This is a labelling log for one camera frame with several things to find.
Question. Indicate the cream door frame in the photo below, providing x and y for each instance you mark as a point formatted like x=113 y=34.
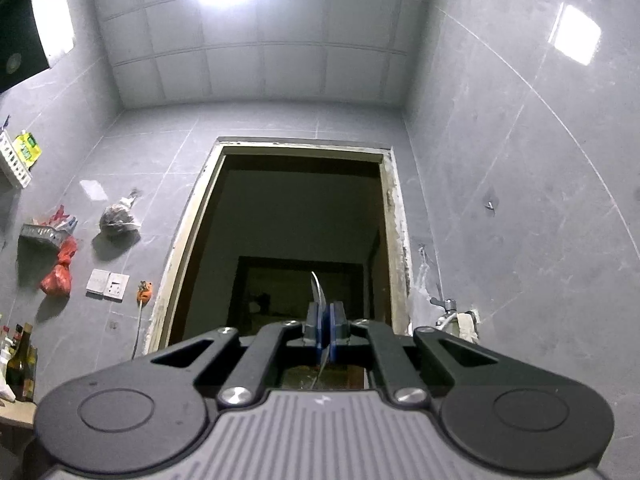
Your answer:
x=181 y=260

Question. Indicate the red plastic bag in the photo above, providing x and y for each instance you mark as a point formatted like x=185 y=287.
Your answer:
x=57 y=280

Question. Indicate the white wall rack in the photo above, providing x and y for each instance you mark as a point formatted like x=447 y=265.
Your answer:
x=15 y=165

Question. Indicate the red snack packet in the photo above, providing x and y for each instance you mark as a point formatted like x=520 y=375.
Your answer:
x=62 y=217

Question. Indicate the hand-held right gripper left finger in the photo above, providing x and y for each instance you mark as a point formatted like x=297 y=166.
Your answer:
x=315 y=330

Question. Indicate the black range hood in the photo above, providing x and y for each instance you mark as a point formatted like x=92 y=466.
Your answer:
x=20 y=35

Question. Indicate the dark glass bottle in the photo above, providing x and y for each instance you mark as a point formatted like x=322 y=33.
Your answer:
x=14 y=375

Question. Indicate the grey hanging bag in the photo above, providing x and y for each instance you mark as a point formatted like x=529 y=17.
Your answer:
x=117 y=217

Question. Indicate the wooden side counter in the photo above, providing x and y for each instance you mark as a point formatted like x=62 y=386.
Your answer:
x=17 y=415

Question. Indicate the tall brown glass bottle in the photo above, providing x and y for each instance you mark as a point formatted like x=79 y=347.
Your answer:
x=25 y=365

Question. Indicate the metal wall rack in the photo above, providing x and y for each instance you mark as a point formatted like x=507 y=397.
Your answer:
x=42 y=235

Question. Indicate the small orange object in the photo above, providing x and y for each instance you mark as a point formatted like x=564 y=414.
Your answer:
x=144 y=291

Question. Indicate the clear plastic bag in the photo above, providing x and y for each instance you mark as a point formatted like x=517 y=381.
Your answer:
x=422 y=285

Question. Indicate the dark wooden shelf cabinet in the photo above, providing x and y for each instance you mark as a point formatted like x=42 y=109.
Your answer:
x=280 y=280

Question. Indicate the yellow packet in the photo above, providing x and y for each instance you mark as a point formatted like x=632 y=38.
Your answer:
x=27 y=147

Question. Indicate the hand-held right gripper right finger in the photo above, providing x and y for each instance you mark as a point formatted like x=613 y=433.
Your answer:
x=339 y=327

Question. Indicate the metal wall faucet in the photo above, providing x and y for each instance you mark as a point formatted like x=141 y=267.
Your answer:
x=447 y=305

